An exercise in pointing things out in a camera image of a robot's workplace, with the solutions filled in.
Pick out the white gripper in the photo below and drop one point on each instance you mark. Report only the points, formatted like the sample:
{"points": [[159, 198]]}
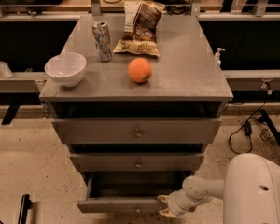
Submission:
{"points": [[174, 203]]}

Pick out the grey bottom drawer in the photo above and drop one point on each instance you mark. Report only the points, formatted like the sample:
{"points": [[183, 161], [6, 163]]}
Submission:
{"points": [[109, 192]]}

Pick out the grey drawer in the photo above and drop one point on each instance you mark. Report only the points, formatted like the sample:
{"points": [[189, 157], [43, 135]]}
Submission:
{"points": [[136, 162], [136, 131], [109, 192]]}

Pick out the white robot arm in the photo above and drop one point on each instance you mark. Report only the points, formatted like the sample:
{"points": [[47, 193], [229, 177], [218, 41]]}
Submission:
{"points": [[250, 192]]}

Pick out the grey middle drawer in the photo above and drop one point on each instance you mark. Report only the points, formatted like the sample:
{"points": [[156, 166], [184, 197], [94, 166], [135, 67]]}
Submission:
{"points": [[136, 162]]}

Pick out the grey drawer cabinet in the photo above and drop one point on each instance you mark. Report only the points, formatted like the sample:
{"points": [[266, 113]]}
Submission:
{"points": [[185, 83]]}

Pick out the grey top drawer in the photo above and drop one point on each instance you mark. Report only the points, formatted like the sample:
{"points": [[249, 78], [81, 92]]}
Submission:
{"points": [[136, 131]]}

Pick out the black stand leg right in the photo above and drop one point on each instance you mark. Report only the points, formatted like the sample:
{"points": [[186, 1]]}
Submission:
{"points": [[277, 134]]}

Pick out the orange fruit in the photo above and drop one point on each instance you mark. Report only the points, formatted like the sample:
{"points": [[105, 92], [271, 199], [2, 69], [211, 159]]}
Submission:
{"points": [[139, 70]]}

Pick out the black bar on floor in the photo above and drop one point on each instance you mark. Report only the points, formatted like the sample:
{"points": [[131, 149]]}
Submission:
{"points": [[25, 206]]}

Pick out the white pump bottle right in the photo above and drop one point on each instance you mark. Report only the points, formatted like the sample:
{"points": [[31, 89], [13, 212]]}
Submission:
{"points": [[218, 55]]}

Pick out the white bowl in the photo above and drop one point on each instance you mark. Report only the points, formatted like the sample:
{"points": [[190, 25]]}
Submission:
{"points": [[66, 69]]}

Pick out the brown chip bag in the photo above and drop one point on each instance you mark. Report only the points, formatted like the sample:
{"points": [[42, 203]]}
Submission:
{"points": [[140, 29]]}

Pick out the silver drink can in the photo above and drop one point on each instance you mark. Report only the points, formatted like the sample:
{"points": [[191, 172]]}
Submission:
{"points": [[102, 41]]}

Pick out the clear sanitizer bottle left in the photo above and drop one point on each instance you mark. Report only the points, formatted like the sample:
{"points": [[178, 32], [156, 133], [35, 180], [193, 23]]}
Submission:
{"points": [[5, 72]]}

